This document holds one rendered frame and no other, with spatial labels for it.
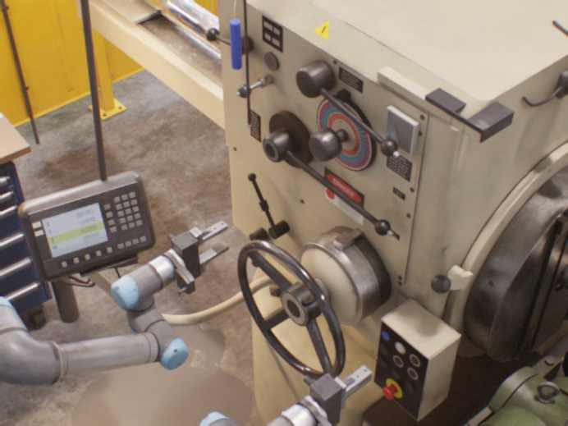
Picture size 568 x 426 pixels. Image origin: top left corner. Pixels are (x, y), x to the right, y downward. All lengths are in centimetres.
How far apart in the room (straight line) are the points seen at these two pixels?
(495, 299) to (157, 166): 273
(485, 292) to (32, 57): 299
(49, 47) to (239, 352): 186
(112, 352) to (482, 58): 104
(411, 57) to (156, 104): 321
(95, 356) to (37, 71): 271
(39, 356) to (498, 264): 102
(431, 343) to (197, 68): 141
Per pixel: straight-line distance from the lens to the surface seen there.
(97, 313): 381
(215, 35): 214
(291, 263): 188
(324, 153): 184
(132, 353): 207
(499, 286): 200
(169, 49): 308
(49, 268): 243
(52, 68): 457
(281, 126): 208
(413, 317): 199
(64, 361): 197
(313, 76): 184
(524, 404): 198
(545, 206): 200
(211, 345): 363
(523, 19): 194
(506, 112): 167
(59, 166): 455
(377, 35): 183
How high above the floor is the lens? 286
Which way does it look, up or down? 44 degrees down
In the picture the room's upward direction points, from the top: straight up
